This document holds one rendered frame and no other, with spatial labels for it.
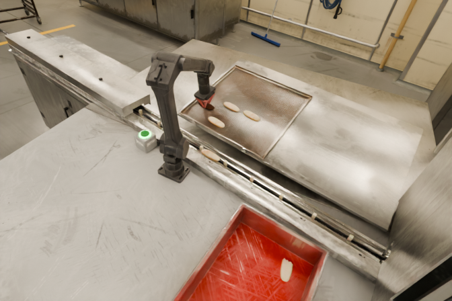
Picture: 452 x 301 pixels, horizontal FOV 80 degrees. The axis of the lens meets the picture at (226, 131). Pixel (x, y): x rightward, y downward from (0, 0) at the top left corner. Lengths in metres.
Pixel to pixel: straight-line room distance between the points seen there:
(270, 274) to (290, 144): 0.56
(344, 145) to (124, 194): 0.98
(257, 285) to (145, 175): 0.62
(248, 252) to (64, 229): 0.65
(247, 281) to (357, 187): 0.57
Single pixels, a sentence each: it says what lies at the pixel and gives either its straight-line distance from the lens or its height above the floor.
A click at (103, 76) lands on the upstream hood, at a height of 0.92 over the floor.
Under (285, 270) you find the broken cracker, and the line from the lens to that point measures 1.02.
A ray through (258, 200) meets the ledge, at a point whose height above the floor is 0.86.
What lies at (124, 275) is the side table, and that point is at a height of 0.82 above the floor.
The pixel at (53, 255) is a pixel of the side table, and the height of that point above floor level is 0.82.
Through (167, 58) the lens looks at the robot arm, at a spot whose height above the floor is 1.36.
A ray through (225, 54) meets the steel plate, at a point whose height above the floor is 0.82.
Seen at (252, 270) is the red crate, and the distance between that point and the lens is 1.01.
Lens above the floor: 1.75
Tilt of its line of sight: 41 degrees down
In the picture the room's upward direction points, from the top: 6 degrees clockwise
